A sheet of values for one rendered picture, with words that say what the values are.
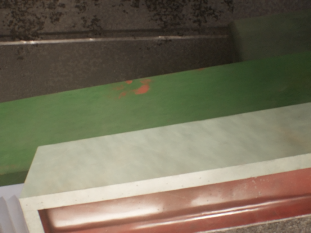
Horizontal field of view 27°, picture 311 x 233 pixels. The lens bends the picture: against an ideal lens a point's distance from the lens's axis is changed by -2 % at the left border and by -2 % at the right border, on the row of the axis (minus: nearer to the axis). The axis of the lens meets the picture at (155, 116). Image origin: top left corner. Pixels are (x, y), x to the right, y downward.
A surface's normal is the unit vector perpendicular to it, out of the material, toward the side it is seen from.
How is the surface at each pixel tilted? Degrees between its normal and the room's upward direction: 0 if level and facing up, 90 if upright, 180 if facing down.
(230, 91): 90
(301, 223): 0
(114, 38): 0
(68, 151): 90
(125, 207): 0
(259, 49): 90
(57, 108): 90
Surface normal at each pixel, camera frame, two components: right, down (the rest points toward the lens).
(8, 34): 0.00, 0.39
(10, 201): 0.86, 0.05
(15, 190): -0.18, -0.90
